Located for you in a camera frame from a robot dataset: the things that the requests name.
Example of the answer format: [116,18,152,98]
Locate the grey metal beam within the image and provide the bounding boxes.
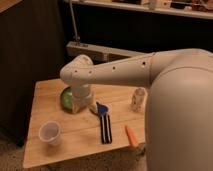
[66,41,143,62]

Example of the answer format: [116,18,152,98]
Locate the wooden table board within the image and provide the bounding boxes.
[23,79,145,168]

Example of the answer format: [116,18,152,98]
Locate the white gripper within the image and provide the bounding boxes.
[71,85,93,113]

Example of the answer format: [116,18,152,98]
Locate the white perforated cylinder object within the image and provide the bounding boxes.
[131,87,146,113]

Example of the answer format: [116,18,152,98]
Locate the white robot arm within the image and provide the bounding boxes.
[60,49,213,171]

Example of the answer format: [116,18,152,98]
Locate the black striped eraser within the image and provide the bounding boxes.
[100,114,112,144]

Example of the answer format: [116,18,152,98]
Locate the orange carrot toy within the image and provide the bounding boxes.
[125,126,138,147]

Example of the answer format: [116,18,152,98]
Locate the white ceramic cup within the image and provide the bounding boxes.
[38,121,61,146]

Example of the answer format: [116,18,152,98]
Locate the green ceramic bowl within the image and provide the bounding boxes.
[60,87,73,110]

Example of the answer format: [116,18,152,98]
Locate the blue guitar pick object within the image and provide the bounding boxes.
[96,102,109,116]

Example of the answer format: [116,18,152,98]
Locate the metal vertical pole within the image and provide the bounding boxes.
[69,0,81,45]

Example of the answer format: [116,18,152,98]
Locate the wooden shelf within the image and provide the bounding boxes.
[64,0,213,20]

